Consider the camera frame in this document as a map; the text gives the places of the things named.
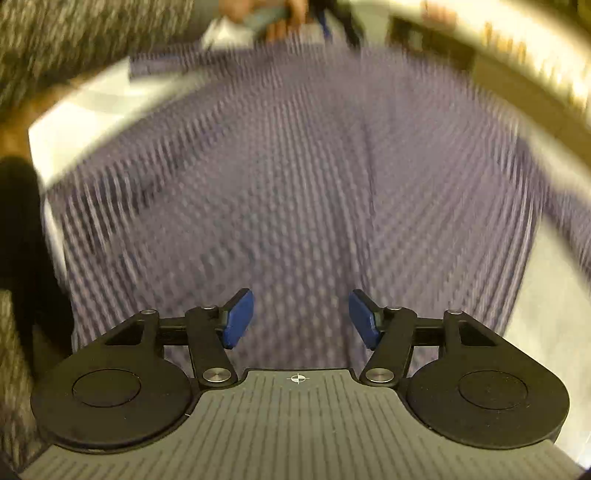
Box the person's tweed jacket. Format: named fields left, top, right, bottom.
left=0, top=291, right=49, bottom=462

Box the blue plaid shirt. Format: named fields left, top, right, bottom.
left=44, top=37, right=591, bottom=370

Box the dark cloth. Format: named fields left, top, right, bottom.
left=0, top=157, right=72, bottom=365

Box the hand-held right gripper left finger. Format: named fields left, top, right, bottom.
left=99, top=288, right=256, bottom=388

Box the person's left hand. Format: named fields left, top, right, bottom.
left=219, top=0, right=310, bottom=41

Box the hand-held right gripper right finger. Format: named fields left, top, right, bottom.
left=347, top=288, right=500, bottom=386

